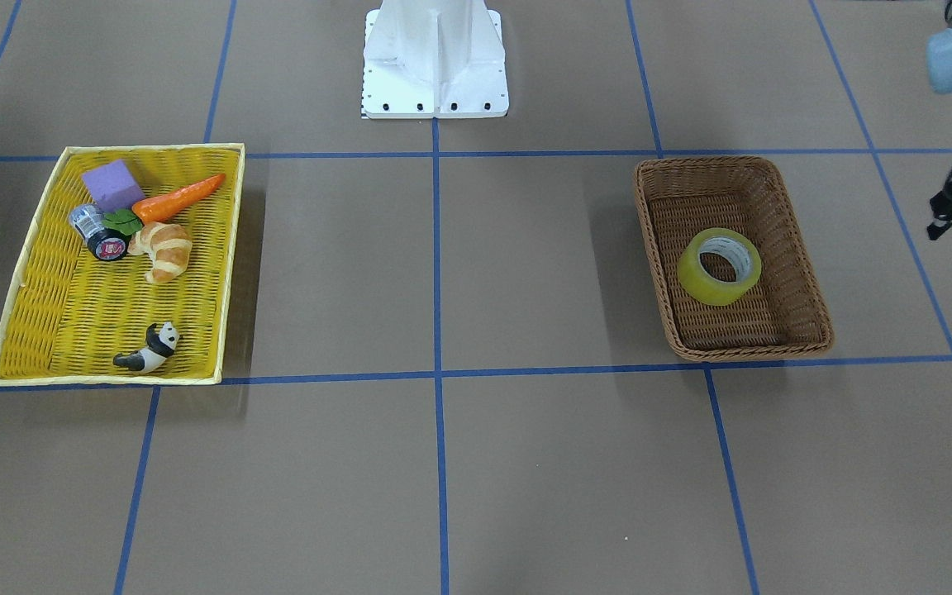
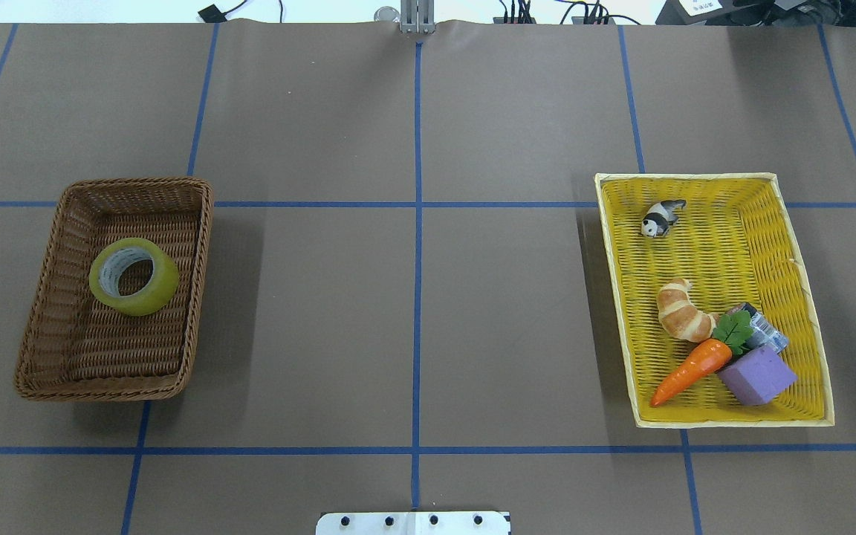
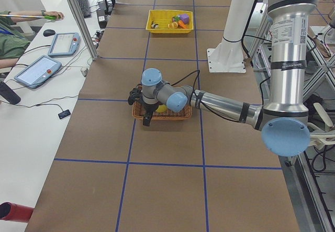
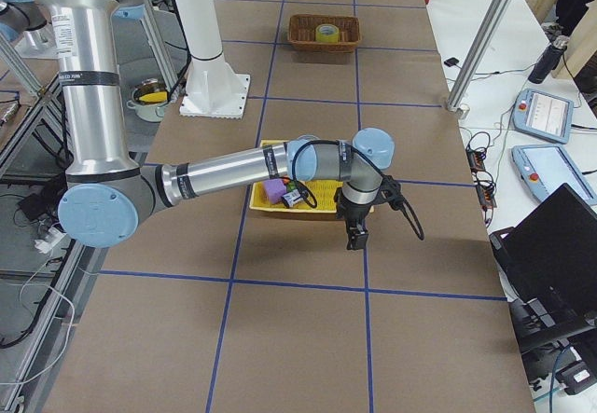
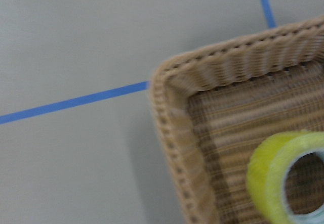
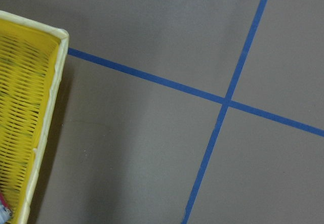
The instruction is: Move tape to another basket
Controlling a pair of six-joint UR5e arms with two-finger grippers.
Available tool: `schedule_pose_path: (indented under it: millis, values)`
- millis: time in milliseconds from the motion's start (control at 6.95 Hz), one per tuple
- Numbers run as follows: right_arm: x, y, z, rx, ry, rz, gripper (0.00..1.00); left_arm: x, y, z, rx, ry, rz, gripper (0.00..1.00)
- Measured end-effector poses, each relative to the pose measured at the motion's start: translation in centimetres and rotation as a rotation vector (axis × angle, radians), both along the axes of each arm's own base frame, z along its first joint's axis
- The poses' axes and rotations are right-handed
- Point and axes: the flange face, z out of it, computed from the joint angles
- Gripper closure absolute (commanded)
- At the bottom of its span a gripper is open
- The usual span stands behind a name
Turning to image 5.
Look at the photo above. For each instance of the yellow tape roll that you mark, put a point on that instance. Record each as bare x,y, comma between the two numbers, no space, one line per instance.
268,170

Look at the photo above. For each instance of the brown wicker basket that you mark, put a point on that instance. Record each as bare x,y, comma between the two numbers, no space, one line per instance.
212,107

